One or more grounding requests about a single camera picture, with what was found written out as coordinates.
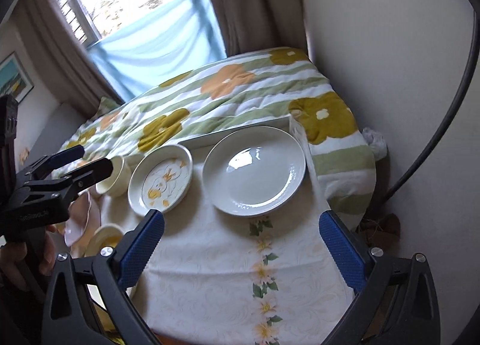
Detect person's left hand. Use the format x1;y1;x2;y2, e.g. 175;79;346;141
1;225;57;299

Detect framed townscape picture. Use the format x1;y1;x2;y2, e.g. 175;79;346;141
0;52;34;104

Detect right brown curtain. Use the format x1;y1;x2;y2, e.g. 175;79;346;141
211;0;308;56

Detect plain white plate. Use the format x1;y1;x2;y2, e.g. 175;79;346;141
202;126;306;217

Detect white crumpled bag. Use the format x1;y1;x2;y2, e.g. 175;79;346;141
362;127;388;161

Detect green patterned pillow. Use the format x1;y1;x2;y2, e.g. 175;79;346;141
95;97;120;118

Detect left brown curtain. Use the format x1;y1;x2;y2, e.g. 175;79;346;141
12;0;123;117

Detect pink square bowl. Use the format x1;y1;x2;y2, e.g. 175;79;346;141
64;190;101;247

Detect yellow bear duck plate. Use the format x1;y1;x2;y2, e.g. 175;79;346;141
84;224;125;257

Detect grey headboard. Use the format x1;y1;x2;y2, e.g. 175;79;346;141
22;103;87;168

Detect brown curtain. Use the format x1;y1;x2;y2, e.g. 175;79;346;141
211;0;308;56
12;0;123;117

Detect floral white tablecloth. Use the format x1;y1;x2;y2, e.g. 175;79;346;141
133;146;354;344

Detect black lamp stand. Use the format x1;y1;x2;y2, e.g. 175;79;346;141
381;7;480;201

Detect cream green bowl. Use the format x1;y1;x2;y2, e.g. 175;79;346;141
95;156;132;198

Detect floral quilt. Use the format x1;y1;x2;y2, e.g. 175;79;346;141
64;47;376;229

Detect blue window cloth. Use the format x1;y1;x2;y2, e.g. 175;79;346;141
87;0;226;102

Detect white duck deep plate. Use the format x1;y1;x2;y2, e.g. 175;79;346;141
128;145;193;216

